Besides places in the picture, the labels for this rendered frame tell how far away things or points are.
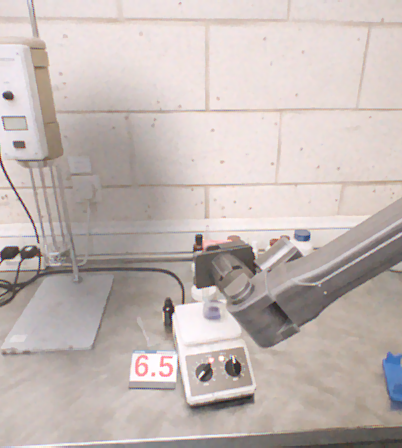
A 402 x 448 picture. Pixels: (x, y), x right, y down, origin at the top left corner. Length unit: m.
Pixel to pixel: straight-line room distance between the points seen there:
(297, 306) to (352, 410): 0.37
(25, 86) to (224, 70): 0.55
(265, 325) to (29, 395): 0.51
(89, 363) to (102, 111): 0.68
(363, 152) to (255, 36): 0.48
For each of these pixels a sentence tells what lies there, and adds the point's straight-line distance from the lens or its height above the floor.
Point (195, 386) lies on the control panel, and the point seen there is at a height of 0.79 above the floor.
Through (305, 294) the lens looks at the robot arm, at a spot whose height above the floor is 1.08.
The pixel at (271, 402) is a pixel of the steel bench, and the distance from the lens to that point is 0.74.
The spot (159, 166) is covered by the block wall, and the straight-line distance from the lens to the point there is 1.12.
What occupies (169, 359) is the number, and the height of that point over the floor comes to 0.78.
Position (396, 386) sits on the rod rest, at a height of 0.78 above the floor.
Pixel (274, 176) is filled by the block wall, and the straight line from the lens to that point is 1.16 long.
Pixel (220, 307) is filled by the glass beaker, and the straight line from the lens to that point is 0.73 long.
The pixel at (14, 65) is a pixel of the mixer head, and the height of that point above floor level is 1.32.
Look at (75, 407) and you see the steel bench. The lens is 0.76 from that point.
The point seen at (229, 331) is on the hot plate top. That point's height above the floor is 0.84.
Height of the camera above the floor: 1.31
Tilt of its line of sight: 24 degrees down
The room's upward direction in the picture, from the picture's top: straight up
